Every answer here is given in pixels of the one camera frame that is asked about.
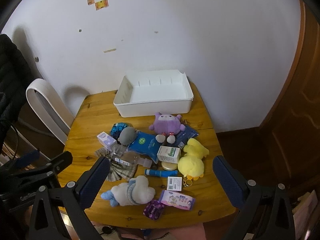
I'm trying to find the gold round compact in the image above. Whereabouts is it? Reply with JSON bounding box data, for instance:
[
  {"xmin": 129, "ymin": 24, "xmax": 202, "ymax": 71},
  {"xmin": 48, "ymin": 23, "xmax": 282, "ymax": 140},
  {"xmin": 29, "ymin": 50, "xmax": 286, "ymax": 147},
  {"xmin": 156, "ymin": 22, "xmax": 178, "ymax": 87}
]
[{"xmin": 161, "ymin": 161, "xmax": 177, "ymax": 171}]

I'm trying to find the white plastic storage bin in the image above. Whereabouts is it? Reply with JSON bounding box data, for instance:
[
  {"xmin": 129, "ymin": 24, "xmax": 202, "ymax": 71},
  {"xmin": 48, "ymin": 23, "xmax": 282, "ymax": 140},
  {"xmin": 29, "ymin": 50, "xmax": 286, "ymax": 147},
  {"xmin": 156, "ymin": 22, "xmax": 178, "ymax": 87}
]
[{"xmin": 113, "ymin": 70, "xmax": 194, "ymax": 118}]

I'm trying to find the black clothing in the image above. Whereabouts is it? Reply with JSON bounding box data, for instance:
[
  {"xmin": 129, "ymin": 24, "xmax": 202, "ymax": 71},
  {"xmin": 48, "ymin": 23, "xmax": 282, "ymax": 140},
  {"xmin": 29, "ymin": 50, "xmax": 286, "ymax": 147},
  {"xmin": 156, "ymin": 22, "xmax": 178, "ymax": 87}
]
[{"xmin": 0, "ymin": 34, "xmax": 33, "ymax": 144}]

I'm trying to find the yellow duck plush toy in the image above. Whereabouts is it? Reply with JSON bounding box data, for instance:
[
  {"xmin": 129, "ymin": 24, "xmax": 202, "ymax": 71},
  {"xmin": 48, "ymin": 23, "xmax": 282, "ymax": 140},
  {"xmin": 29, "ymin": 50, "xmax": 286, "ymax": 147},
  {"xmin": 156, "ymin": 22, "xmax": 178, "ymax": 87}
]
[{"xmin": 177, "ymin": 138, "xmax": 209, "ymax": 181}]

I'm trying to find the pink tissue pack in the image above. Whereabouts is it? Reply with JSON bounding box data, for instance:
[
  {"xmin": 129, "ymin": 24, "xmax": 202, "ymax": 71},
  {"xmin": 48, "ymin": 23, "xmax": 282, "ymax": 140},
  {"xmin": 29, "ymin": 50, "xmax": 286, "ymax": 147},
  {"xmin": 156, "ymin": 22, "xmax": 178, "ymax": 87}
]
[{"xmin": 158, "ymin": 190, "xmax": 195, "ymax": 211}]

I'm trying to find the small white barcode box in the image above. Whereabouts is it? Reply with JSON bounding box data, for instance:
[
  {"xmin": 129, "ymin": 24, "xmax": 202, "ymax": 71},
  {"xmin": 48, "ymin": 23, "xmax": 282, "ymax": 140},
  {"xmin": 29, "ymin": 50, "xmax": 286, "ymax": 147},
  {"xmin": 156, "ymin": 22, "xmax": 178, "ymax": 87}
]
[{"xmin": 167, "ymin": 177, "xmax": 182, "ymax": 192}]

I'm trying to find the white blue plush toy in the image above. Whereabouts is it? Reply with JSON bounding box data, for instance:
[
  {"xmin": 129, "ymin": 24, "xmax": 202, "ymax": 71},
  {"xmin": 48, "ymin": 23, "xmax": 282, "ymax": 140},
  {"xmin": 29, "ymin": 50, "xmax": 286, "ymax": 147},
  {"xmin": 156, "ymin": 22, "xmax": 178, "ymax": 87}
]
[{"xmin": 101, "ymin": 176, "xmax": 156, "ymax": 207}]

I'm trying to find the white green medicine box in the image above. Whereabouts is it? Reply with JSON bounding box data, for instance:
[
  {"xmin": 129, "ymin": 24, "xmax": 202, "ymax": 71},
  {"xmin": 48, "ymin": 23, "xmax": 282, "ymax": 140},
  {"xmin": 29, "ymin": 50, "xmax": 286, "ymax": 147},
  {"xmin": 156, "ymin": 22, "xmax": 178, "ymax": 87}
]
[{"xmin": 157, "ymin": 146, "xmax": 181, "ymax": 164}]

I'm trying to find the black cable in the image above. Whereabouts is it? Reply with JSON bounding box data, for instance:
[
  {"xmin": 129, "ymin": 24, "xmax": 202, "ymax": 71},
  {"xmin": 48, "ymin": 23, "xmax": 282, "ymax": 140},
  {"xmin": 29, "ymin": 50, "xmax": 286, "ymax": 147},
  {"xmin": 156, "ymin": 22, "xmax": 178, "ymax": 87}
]
[{"xmin": 10, "ymin": 123, "xmax": 21, "ymax": 160}]

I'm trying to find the small lavender box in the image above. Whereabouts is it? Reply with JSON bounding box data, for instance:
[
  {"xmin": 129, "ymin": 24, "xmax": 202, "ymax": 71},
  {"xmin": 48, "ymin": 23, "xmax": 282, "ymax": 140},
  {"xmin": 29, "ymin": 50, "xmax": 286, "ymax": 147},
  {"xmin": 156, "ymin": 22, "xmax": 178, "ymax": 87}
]
[{"xmin": 97, "ymin": 132, "xmax": 117, "ymax": 151}]

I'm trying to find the clear plastic bottle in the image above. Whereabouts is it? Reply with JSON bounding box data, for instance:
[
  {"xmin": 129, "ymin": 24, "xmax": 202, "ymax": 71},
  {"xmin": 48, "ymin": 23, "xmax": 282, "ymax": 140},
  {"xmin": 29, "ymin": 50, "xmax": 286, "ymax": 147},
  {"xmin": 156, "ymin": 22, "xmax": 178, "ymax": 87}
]
[{"xmin": 111, "ymin": 144, "xmax": 152, "ymax": 168}]

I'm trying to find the blue green ball toy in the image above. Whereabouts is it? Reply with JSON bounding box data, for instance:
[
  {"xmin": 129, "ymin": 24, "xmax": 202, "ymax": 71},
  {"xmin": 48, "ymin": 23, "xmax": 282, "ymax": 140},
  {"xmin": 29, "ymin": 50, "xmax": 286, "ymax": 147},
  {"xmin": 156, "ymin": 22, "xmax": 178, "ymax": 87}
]
[{"xmin": 110, "ymin": 122, "xmax": 129, "ymax": 140}]

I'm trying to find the blue cream tube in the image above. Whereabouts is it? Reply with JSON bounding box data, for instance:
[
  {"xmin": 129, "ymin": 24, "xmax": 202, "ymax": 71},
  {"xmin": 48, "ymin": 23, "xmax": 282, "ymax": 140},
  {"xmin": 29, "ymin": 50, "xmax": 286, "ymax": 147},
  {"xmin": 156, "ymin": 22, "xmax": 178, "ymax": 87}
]
[{"xmin": 144, "ymin": 169, "xmax": 178, "ymax": 178}]

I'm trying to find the dark blue tissue pack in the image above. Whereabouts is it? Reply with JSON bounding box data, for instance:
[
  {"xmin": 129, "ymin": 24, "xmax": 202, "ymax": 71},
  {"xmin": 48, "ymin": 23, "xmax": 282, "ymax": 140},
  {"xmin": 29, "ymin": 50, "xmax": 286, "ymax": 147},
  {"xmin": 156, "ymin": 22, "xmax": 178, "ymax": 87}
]
[{"xmin": 171, "ymin": 125, "xmax": 199, "ymax": 149}]

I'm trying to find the blue Hiipapa wipes pack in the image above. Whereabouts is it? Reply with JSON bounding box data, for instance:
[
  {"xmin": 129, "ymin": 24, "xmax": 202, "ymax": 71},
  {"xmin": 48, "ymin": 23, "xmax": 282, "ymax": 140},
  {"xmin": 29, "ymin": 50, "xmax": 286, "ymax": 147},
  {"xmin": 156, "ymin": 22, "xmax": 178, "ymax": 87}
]
[{"xmin": 128, "ymin": 131, "xmax": 162, "ymax": 164}]

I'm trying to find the purple dotted packet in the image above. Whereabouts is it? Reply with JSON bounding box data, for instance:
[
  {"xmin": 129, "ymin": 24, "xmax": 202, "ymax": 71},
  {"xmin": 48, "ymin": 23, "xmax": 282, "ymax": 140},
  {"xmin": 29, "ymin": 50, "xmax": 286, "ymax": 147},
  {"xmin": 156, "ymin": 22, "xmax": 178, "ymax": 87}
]
[{"xmin": 143, "ymin": 199, "xmax": 165, "ymax": 220}]

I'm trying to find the grey plush mouse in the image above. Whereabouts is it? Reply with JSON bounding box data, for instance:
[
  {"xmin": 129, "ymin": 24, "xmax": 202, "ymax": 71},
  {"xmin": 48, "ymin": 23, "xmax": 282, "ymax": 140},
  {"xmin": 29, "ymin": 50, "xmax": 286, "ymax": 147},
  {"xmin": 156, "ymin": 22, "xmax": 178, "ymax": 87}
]
[{"xmin": 118, "ymin": 127, "xmax": 137, "ymax": 145}]

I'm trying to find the plaid fabric bow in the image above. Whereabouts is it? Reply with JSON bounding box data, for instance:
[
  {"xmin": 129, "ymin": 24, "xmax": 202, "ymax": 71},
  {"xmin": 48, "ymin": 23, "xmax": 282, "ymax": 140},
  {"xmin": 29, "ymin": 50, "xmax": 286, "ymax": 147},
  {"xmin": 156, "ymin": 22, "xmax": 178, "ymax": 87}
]
[{"xmin": 94, "ymin": 147, "xmax": 137, "ymax": 182}]

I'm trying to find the purple plush toy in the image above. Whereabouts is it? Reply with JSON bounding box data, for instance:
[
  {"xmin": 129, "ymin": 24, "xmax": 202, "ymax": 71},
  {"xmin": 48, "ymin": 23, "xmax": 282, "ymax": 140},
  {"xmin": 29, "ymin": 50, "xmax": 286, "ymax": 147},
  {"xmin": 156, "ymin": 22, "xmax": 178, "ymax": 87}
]
[{"xmin": 149, "ymin": 112, "xmax": 185, "ymax": 144}]

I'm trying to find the white curved chair back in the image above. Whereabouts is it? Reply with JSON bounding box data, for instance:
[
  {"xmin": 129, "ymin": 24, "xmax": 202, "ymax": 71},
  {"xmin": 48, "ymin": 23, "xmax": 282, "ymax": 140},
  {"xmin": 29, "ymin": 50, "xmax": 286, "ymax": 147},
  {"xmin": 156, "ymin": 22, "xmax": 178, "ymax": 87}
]
[{"xmin": 25, "ymin": 79, "xmax": 74, "ymax": 144}]

